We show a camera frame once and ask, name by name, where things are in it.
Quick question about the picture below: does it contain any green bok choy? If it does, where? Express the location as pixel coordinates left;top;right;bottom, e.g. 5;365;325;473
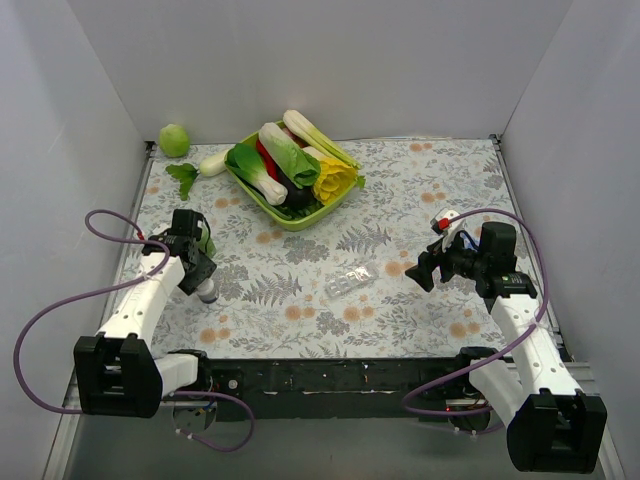
225;143;288;206

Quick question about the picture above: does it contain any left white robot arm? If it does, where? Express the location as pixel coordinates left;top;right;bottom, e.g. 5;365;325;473
73;209;217;418

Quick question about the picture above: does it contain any napa cabbage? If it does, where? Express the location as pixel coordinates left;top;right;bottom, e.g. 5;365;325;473
258;122;321;188

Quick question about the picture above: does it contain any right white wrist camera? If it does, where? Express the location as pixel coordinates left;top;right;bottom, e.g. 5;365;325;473
431;208;465;251

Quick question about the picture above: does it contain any white cap pill bottle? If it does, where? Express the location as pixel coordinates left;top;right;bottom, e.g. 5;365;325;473
195;279;218;304

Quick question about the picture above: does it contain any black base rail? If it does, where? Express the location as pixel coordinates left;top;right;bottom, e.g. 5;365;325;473
154;357;501;426

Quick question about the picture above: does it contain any yellow lettuce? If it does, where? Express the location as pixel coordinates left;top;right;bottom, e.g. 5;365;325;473
312;156;366;206

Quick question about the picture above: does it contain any red chili pepper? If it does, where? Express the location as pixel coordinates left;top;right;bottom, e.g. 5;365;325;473
256;140;279;181

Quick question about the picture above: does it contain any green round cabbage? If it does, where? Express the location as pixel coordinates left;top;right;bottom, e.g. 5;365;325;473
158;124;191;158

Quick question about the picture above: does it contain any green plastic tray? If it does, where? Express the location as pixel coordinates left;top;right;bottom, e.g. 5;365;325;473
225;120;358;231

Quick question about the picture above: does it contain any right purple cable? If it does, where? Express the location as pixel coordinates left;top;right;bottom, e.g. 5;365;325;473
401;208;550;434

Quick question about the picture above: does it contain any white green leek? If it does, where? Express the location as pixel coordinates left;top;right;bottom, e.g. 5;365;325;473
283;110;361;170

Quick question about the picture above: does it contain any dark purple eggplant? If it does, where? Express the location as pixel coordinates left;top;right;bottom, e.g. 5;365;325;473
277;169;315;210

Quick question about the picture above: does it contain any green cylindrical bottle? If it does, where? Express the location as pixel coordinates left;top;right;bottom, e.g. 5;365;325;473
198;227;216;259

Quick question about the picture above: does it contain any white radish with leaves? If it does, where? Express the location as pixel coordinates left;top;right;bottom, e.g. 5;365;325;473
165;149;229;201

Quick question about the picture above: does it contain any clear pill organizer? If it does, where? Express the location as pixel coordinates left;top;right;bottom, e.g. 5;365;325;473
325;264;379;298

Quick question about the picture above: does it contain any floral table mat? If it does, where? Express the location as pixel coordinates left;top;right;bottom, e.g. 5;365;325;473
138;139;514;359

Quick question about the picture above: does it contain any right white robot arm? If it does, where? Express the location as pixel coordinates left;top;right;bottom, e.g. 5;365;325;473
406;217;607;474

